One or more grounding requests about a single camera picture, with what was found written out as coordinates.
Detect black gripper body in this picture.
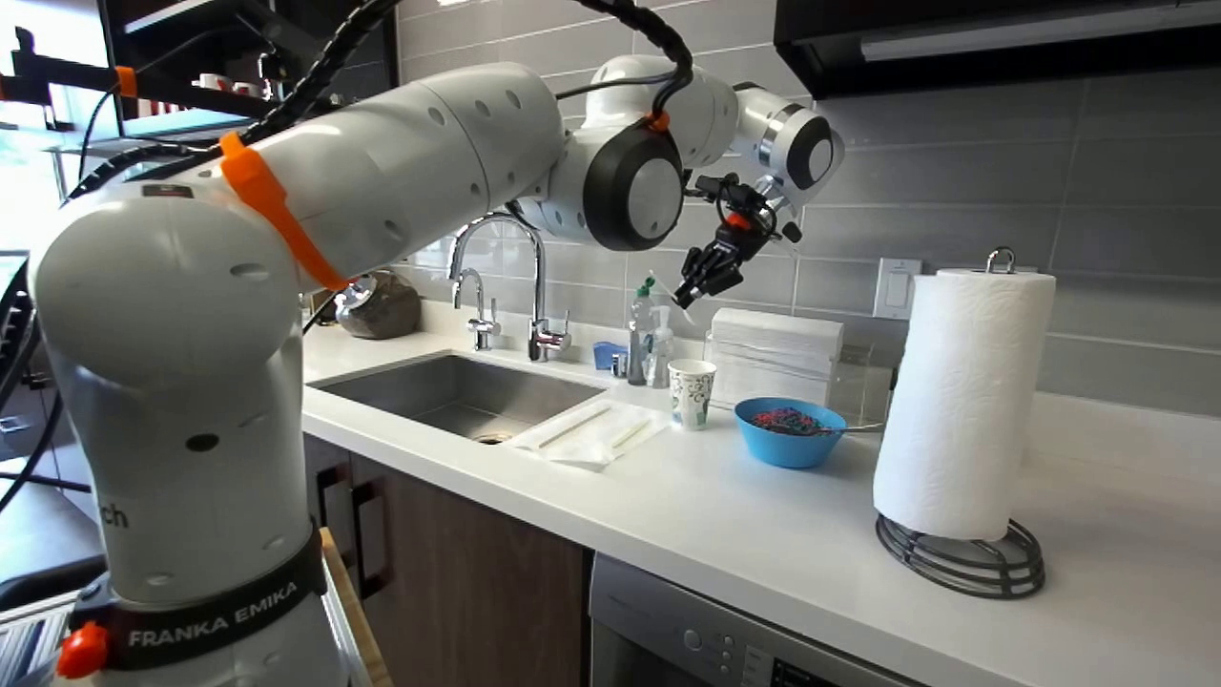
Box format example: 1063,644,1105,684
695,170,801,276

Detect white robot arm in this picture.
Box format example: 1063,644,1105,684
30,53,834,687

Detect colourful gravel in bowl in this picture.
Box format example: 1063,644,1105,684
752,408,825,436

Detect blue bowl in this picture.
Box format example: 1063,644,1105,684
738,398,848,471

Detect white napkin stack box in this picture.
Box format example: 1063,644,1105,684
708,310,843,408

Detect chrome kitchen faucet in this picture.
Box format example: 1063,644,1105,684
448,211,569,363

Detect black range hood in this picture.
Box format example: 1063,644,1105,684
774,0,1221,99

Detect white cloth mat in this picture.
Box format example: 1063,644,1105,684
511,402,664,471

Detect stainless steel sink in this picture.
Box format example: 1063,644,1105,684
306,352,600,448

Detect paper towel roll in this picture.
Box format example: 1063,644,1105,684
876,272,1056,543

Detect dark pot on counter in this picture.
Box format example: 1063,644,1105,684
335,272,419,341

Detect steel dishwasher front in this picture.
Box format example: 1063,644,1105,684
587,552,923,687

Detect wooden cabinet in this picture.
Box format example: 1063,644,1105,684
306,438,591,687

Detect white wall outlet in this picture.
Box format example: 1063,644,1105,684
876,258,923,319

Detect black braided cable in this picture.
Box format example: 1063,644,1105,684
0,0,698,510

